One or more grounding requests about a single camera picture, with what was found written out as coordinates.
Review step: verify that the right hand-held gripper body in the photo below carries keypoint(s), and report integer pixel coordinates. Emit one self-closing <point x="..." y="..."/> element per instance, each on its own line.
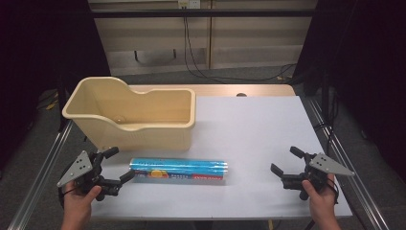
<point x="322" y="166"/>

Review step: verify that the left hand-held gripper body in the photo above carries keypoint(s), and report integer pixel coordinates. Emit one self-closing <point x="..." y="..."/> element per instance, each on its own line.
<point x="79" y="166"/>

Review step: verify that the beige plastic bin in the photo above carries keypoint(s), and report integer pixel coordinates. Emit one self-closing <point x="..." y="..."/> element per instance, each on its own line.
<point x="134" y="111"/>

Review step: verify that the blue roll pack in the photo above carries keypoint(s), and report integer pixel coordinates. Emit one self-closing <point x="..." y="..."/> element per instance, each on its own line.
<point x="178" y="168"/>

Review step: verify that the person's right hand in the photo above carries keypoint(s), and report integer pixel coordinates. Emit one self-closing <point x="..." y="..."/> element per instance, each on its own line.
<point x="320" y="201"/>

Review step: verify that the person's left hand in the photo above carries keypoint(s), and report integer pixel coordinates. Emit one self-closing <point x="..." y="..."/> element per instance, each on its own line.
<point x="79" y="202"/>

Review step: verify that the white table mat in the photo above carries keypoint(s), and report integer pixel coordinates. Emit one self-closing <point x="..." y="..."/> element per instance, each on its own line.
<point x="255" y="134"/>

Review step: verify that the black curtain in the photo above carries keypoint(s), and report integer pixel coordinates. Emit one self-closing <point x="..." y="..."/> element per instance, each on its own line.
<point x="41" y="64"/>
<point x="367" y="80"/>

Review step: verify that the black crossbar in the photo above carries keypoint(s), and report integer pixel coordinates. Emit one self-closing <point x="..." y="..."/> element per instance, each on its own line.
<point x="204" y="13"/>

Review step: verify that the metal rail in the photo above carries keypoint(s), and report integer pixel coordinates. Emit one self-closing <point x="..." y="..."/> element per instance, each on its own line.
<point x="41" y="172"/>
<point x="351" y="163"/>

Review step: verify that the white wall socket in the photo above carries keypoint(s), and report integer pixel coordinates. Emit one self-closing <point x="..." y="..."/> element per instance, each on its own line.
<point x="189" y="4"/>

